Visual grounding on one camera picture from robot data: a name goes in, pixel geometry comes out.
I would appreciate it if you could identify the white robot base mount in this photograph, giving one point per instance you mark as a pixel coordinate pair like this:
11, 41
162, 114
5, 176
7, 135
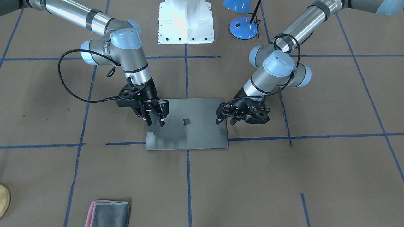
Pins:
185, 22

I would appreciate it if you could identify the grey laptop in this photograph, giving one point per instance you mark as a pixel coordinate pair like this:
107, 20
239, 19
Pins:
190, 124

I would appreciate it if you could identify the grey and pink folded cloth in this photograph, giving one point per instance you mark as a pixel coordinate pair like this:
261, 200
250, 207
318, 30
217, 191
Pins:
108, 213

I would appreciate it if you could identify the round wooden stand base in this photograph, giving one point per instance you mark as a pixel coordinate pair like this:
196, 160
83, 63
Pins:
5, 198

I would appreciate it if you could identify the blue desk lamp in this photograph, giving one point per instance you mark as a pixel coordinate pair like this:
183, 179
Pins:
243, 28

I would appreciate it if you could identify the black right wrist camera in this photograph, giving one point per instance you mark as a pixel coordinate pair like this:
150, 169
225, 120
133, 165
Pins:
128, 97

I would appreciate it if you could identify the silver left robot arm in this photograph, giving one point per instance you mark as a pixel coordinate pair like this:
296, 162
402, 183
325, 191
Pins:
276, 68

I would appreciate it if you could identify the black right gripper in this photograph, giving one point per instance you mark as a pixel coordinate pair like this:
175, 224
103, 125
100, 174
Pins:
149, 92

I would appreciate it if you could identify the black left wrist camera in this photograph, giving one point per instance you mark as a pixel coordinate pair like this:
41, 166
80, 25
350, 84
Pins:
257, 112

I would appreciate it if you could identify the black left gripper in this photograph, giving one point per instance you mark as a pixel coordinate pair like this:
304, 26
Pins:
241, 102

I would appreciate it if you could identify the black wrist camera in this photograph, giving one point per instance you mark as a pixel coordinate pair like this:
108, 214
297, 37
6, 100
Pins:
257, 112
128, 97

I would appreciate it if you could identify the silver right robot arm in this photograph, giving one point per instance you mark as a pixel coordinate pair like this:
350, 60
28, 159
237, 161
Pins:
119, 45

